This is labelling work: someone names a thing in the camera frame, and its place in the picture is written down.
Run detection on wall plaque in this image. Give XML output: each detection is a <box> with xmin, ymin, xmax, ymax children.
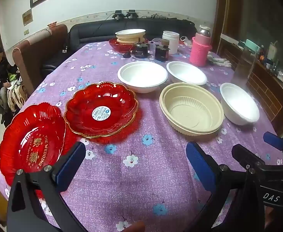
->
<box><xmin>22</xmin><ymin>8</ymin><xmax>33</xmax><ymax>26</ymax></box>

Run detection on red gold-rimmed plastic plate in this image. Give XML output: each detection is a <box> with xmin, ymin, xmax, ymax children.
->
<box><xmin>63</xmin><ymin>82</ymin><xmax>139</xmax><ymax>139</ymax></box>

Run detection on pink thermos bottle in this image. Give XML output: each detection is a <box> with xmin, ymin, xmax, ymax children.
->
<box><xmin>189</xmin><ymin>25</ymin><xmax>213</xmax><ymax>67</ymax></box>

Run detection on dark jar with cork lid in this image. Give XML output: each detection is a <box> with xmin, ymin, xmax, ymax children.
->
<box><xmin>155</xmin><ymin>39</ymin><xmax>172</xmax><ymax>61</ymax></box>

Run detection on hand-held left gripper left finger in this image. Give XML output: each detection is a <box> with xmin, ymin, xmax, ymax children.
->
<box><xmin>7</xmin><ymin>141</ymin><xmax>89</xmax><ymax>232</ymax></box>

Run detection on white plastic jar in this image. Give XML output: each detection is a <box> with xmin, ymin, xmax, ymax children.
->
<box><xmin>162</xmin><ymin>30</ymin><xmax>180</xmax><ymax>55</ymax></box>

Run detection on white kettle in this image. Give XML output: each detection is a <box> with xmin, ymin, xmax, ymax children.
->
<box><xmin>267</xmin><ymin>42</ymin><xmax>278</xmax><ymax>61</ymax></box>

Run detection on patterned blanket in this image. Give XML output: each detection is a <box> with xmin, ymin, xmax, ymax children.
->
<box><xmin>7</xmin><ymin>82</ymin><xmax>29</xmax><ymax>113</ymax></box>

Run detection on brown armchair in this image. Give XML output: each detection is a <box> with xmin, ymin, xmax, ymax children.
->
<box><xmin>12</xmin><ymin>24</ymin><xmax>68</xmax><ymax>95</ymax></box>

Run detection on red printed plastic plate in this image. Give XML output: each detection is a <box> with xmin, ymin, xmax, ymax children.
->
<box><xmin>0</xmin><ymin>102</ymin><xmax>67</xmax><ymax>186</ymax></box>

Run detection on black round jar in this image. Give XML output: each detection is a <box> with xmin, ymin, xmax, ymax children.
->
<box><xmin>132</xmin><ymin>42</ymin><xmax>149</xmax><ymax>59</ymax></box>

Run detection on white work gloves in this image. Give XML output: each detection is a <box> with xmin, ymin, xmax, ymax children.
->
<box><xmin>207</xmin><ymin>54</ymin><xmax>232</xmax><ymax>68</ymax></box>

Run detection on black leather sofa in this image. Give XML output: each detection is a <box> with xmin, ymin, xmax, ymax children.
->
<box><xmin>42</xmin><ymin>17</ymin><xmax>197</xmax><ymax>76</ymax></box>

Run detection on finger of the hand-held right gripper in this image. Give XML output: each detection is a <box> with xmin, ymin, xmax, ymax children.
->
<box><xmin>263</xmin><ymin>131</ymin><xmax>283</xmax><ymax>151</ymax></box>
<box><xmin>232</xmin><ymin>144</ymin><xmax>266</xmax><ymax>173</ymax></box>

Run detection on white foam bowl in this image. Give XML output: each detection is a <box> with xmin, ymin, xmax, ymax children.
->
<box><xmin>220</xmin><ymin>82</ymin><xmax>260</xmax><ymax>126</ymax></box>
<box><xmin>166</xmin><ymin>61</ymin><xmax>208</xmax><ymax>86</ymax></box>
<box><xmin>117</xmin><ymin>61</ymin><xmax>168</xmax><ymax>94</ymax></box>

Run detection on teal box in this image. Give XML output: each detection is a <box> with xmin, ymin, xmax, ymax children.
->
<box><xmin>245</xmin><ymin>39</ymin><xmax>258</xmax><ymax>52</ymax></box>

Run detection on purple floral tablecloth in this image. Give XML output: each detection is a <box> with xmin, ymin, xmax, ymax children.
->
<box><xmin>0</xmin><ymin>40</ymin><xmax>283</xmax><ymax>232</ymax></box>

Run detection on wooden cabinet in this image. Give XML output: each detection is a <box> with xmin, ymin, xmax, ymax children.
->
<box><xmin>219</xmin><ymin>33</ymin><xmax>283</xmax><ymax>137</ymax></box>

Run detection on clear glass cup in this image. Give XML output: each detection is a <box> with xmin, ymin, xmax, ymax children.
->
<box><xmin>149</xmin><ymin>38</ymin><xmax>162</xmax><ymax>54</ymax></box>

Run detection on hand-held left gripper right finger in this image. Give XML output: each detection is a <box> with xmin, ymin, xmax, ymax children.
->
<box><xmin>186</xmin><ymin>141</ymin><xmax>265</xmax><ymax>232</ymax></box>

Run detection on person's left hand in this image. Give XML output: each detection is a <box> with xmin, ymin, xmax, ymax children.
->
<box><xmin>122</xmin><ymin>221</ymin><xmax>146</xmax><ymax>232</ymax></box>

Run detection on black shoulder bag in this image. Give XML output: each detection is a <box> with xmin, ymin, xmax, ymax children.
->
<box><xmin>62</xmin><ymin>36</ymin><xmax>71</xmax><ymax>54</ymax></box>

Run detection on beige ribbed plastic bowl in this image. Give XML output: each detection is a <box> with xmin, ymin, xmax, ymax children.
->
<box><xmin>159</xmin><ymin>82</ymin><xmax>225</xmax><ymax>136</ymax></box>

